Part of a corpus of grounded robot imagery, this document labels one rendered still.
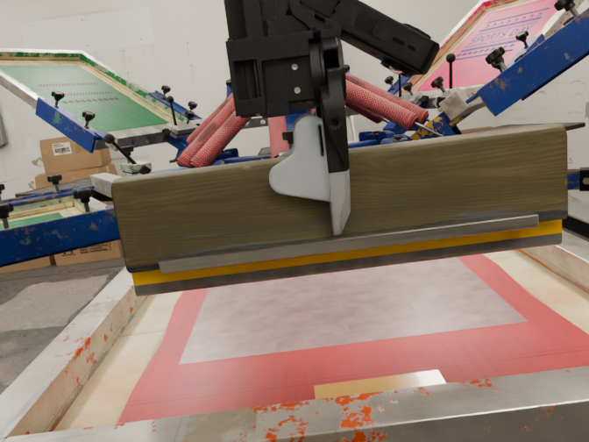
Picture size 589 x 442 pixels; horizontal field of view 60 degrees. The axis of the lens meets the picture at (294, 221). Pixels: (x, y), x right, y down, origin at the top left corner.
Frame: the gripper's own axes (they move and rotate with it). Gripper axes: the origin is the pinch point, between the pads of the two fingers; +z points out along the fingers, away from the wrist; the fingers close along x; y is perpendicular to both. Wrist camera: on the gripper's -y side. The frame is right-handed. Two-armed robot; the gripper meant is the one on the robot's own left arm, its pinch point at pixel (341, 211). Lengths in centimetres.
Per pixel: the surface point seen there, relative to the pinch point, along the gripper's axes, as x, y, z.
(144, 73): -459, 131, -52
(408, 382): 3.6, -3.6, 14.0
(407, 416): 12.8, -1.6, 10.5
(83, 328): -7.9, 26.7, 10.6
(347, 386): 3.1, 1.2, 14.0
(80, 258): -411, 207, 106
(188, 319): -15.2, 17.8, 14.1
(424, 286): -16.4, -10.4, 14.0
